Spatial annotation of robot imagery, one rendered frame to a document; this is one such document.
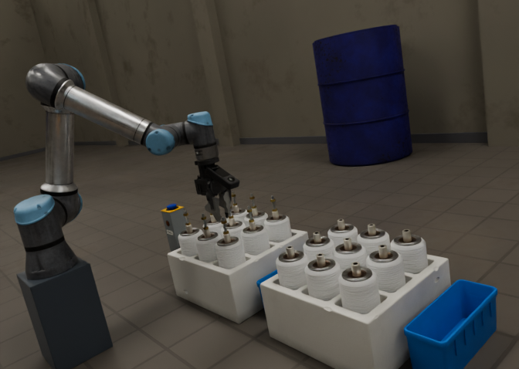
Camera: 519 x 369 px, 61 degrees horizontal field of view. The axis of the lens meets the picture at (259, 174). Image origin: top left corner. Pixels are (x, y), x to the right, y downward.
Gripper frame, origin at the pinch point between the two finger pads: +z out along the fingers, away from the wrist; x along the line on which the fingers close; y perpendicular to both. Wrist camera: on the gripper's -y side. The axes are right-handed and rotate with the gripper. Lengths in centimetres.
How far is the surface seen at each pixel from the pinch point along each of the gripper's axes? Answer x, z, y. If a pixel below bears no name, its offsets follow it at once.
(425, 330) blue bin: -4, 27, -64
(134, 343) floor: 33, 34, 19
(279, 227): -20.6, 11.2, -5.4
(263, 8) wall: -286, -112, 207
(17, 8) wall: -349, -288, 974
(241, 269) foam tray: 3.1, 16.9, -6.9
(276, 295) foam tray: 9.9, 18.0, -27.7
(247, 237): -7.1, 10.2, -1.8
